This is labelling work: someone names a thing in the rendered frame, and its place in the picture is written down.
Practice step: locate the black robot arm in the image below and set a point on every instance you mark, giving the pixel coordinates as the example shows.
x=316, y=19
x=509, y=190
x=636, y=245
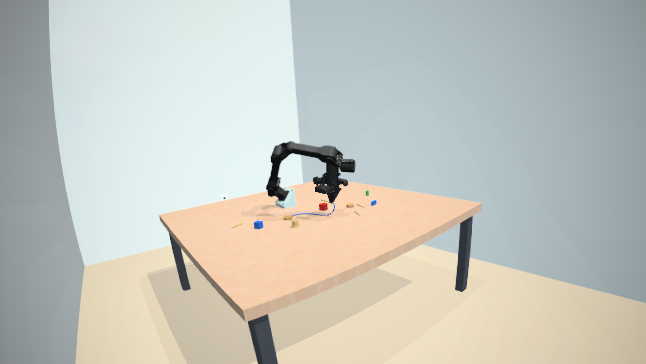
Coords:
x=326, y=154

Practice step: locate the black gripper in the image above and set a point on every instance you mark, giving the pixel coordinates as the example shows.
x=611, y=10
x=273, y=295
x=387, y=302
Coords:
x=332, y=185

